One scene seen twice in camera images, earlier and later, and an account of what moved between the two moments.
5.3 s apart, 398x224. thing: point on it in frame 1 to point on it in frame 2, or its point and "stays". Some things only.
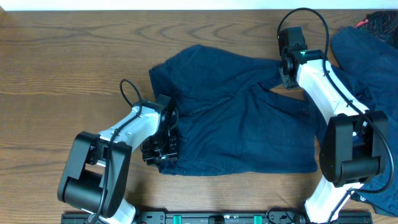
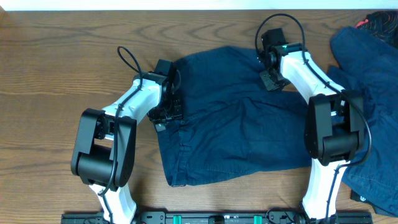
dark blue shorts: (227, 122) stays
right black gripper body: (287, 81) to (272, 81)
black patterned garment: (384, 24) stays
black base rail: (218, 216) stays
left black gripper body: (161, 148) to (173, 110)
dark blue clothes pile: (371, 67) stays
